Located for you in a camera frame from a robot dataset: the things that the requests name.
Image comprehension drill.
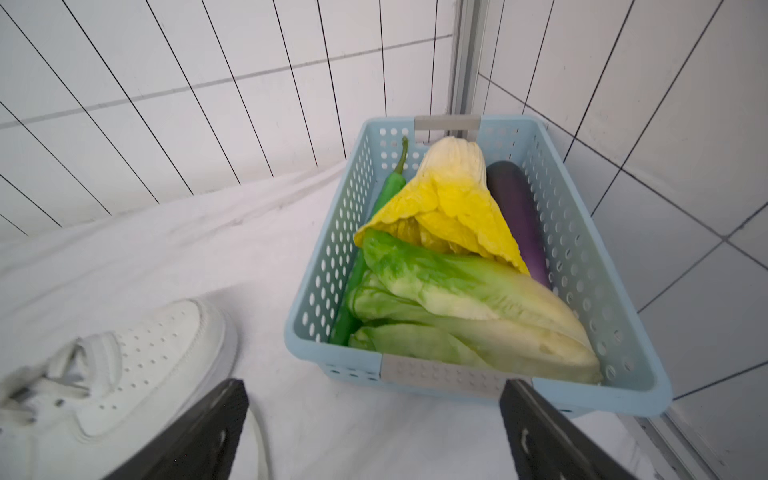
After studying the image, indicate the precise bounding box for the purple eggplant toy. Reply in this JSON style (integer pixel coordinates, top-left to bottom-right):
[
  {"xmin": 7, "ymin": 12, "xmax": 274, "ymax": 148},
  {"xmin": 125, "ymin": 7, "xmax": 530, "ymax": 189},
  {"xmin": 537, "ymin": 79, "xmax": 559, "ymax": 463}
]
[{"xmin": 487, "ymin": 161, "xmax": 551, "ymax": 288}]

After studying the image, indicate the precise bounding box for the white sneaker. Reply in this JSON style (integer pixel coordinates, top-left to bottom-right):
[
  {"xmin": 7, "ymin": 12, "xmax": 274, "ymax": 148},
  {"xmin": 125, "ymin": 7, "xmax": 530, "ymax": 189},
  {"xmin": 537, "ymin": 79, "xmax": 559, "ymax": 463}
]
[{"xmin": 1, "ymin": 299, "xmax": 238, "ymax": 479}]

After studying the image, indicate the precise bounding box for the green chili pepper toy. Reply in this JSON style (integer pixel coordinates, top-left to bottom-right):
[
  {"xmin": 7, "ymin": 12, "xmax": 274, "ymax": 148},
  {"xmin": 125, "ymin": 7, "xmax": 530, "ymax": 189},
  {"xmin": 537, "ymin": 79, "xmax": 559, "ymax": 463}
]
[{"xmin": 329, "ymin": 136, "xmax": 409, "ymax": 346}]

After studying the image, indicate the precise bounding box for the green lettuce toy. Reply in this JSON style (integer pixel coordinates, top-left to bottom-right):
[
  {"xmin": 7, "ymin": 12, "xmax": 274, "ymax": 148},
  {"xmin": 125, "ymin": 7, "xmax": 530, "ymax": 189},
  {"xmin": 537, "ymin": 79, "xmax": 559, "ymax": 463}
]
[{"xmin": 345, "ymin": 230, "xmax": 602, "ymax": 384}]

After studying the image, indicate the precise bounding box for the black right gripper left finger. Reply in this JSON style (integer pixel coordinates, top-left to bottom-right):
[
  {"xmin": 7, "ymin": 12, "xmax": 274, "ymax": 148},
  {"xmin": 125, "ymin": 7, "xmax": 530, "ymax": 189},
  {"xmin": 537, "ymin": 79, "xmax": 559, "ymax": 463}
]
[{"xmin": 107, "ymin": 378, "xmax": 249, "ymax": 479}]

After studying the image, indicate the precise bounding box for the light blue plastic basket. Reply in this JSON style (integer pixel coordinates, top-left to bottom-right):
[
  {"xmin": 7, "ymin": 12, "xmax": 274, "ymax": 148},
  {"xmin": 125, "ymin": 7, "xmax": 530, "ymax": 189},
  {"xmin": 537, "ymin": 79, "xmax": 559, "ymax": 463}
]
[{"xmin": 284, "ymin": 115, "xmax": 672, "ymax": 417}]

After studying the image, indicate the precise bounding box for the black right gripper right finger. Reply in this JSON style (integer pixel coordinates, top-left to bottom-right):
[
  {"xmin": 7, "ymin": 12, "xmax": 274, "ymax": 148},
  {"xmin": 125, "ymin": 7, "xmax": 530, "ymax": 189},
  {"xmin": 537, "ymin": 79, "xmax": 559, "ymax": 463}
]
[{"xmin": 499, "ymin": 379, "xmax": 634, "ymax": 480}]

